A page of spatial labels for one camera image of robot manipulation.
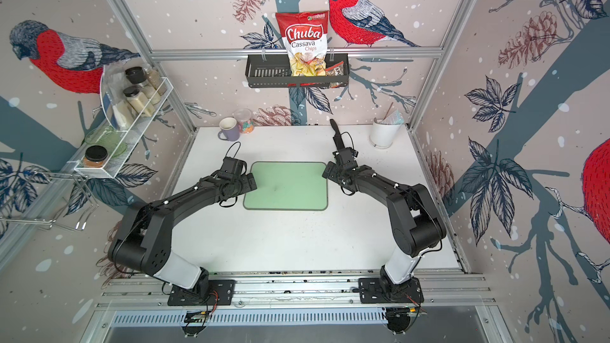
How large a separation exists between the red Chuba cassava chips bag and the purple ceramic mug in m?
0.43

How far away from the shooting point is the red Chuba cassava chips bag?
2.61 ft

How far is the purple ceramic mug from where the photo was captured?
44.0 inches

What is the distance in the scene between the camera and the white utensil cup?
1.05m
